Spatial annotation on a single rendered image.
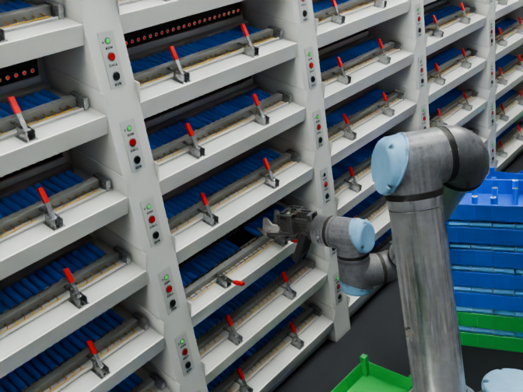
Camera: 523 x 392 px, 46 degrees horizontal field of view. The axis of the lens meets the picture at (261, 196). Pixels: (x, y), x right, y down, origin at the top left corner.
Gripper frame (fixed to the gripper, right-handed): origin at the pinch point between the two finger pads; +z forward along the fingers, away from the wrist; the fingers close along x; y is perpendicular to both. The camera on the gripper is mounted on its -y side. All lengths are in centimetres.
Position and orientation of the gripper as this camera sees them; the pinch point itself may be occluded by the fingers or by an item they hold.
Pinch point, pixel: (265, 228)
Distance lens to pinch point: 193.1
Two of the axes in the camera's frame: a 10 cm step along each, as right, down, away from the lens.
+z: -7.7, -0.8, 6.4
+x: -6.1, 3.9, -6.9
